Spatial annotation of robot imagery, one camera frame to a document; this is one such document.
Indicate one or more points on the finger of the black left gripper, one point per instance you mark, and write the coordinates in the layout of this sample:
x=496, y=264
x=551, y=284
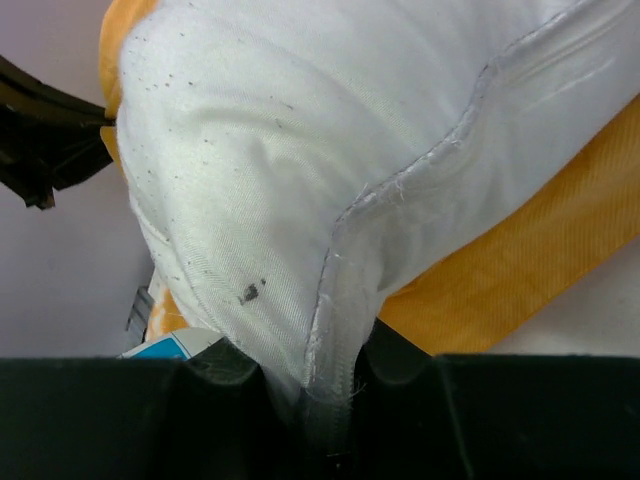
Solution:
x=50, y=140

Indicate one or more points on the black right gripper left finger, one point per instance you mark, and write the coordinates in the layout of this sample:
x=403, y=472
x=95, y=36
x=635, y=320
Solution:
x=209, y=417

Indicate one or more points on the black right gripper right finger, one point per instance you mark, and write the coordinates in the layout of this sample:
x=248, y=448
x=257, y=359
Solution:
x=484, y=416

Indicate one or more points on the orange pillowcase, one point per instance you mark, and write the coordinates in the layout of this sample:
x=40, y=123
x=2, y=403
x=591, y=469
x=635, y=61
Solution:
x=525, y=265

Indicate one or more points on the white pillow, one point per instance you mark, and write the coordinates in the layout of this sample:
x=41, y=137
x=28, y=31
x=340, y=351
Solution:
x=325, y=175

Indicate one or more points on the blue white pillow label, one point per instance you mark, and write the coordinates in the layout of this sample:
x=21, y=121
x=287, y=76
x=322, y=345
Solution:
x=182, y=344

